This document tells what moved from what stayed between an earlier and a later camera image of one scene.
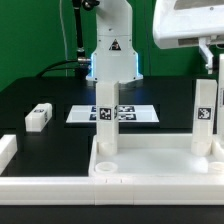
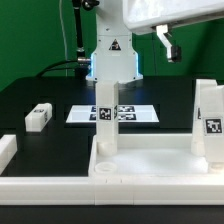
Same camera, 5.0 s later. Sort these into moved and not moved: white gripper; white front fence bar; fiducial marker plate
Moved: white gripper
Not moved: white front fence bar; fiducial marker plate
